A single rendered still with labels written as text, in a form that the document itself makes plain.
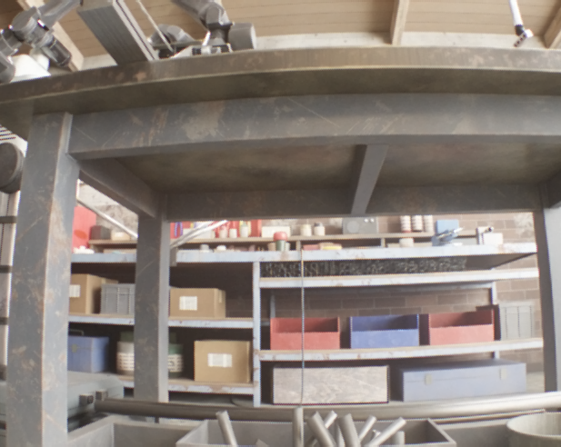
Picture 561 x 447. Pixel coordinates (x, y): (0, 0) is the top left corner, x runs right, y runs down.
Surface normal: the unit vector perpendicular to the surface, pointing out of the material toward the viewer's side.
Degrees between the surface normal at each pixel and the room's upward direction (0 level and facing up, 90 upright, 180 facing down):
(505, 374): 90
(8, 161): 90
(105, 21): 180
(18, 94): 90
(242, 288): 90
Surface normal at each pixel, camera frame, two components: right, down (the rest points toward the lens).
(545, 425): -0.33, -0.29
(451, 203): -0.10, -0.22
